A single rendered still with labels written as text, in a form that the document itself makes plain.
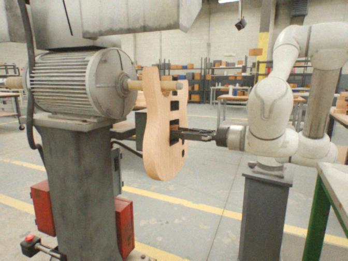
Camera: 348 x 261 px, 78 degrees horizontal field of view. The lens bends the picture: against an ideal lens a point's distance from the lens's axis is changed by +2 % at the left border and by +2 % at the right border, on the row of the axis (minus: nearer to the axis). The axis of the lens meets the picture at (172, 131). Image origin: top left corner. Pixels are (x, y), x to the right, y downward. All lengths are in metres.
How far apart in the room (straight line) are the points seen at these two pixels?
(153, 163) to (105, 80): 0.32
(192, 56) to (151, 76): 11.67
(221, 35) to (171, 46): 2.77
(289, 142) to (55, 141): 0.84
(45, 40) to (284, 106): 0.83
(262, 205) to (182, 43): 11.61
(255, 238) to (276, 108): 1.17
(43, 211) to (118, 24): 0.89
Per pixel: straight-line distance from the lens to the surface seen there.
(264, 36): 7.61
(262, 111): 0.59
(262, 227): 1.58
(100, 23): 0.68
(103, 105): 0.76
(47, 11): 0.96
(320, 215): 1.14
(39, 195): 1.18
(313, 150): 1.36
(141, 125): 1.03
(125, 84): 0.78
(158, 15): 0.58
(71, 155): 0.92
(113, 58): 0.79
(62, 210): 1.10
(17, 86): 1.23
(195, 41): 12.39
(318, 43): 1.11
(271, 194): 1.45
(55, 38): 0.93
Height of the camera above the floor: 1.28
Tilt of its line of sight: 14 degrees down
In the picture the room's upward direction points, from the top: straight up
